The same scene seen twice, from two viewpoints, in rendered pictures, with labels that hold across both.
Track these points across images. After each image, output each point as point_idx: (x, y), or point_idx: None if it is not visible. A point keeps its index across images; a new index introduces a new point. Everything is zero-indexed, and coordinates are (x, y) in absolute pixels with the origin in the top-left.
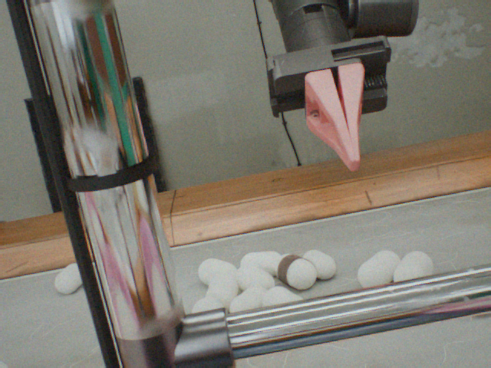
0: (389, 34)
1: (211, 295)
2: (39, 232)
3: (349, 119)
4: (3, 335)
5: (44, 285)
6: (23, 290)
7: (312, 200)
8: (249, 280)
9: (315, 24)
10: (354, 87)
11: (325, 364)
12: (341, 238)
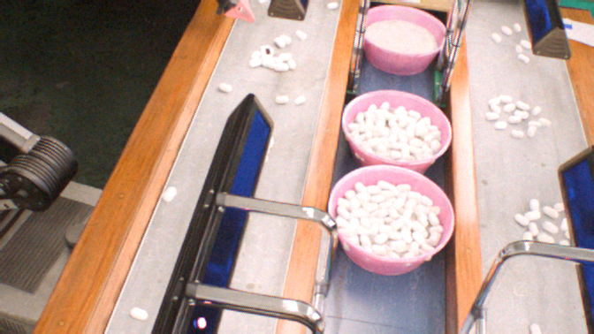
0: None
1: (273, 64)
2: (182, 88)
3: (249, 9)
4: None
5: (215, 96)
6: (214, 101)
7: (220, 37)
8: (270, 57)
9: None
10: (247, 0)
11: (306, 60)
12: (244, 42)
